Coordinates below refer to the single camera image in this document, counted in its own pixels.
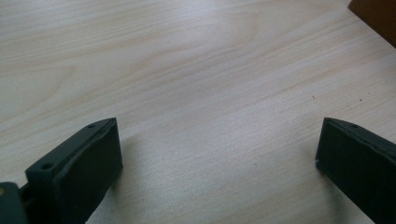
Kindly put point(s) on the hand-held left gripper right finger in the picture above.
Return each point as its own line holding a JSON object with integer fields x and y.
{"x": 358, "y": 165}

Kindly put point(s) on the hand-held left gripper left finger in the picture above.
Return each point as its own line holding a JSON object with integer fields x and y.
{"x": 81, "y": 174}

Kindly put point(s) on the brown wooden board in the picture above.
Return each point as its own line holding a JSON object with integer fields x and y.
{"x": 378, "y": 15}

